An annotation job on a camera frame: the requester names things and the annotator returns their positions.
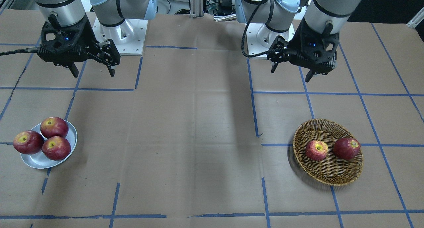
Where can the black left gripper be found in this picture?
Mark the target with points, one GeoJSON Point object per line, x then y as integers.
{"type": "Point", "coordinates": [297, 39]}

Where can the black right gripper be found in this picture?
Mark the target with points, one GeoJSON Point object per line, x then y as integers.
{"type": "Point", "coordinates": [86, 34]}

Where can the red apple yellow top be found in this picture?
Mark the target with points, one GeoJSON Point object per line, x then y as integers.
{"type": "Point", "coordinates": [316, 150]}

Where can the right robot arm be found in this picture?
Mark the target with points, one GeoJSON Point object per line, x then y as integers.
{"type": "Point", "coordinates": [110, 13]}

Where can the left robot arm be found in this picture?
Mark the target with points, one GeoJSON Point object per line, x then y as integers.
{"type": "Point", "coordinates": [278, 15]}

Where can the red apple plate back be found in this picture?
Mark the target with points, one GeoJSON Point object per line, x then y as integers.
{"type": "Point", "coordinates": [54, 126]}

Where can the red apple plate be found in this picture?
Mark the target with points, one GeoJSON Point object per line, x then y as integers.
{"type": "Point", "coordinates": [54, 126]}
{"type": "Point", "coordinates": [28, 142]}
{"type": "Point", "coordinates": [56, 148]}

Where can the red apple plate front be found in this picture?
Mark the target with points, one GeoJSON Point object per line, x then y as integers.
{"type": "Point", "coordinates": [56, 148]}

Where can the dark red apple in basket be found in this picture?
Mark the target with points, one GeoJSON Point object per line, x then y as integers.
{"type": "Point", "coordinates": [346, 148]}

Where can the white round plate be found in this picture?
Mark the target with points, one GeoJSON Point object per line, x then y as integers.
{"type": "Point", "coordinates": [39, 160]}

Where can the woven wicker basket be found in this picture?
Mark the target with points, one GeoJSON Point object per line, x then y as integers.
{"type": "Point", "coordinates": [331, 170]}

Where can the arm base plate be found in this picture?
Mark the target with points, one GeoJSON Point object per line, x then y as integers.
{"type": "Point", "coordinates": [128, 37]}
{"type": "Point", "coordinates": [260, 38]}

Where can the aluminium frame post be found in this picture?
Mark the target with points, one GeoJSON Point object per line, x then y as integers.
{"type": "Point", "coordinates": [196, 8]}

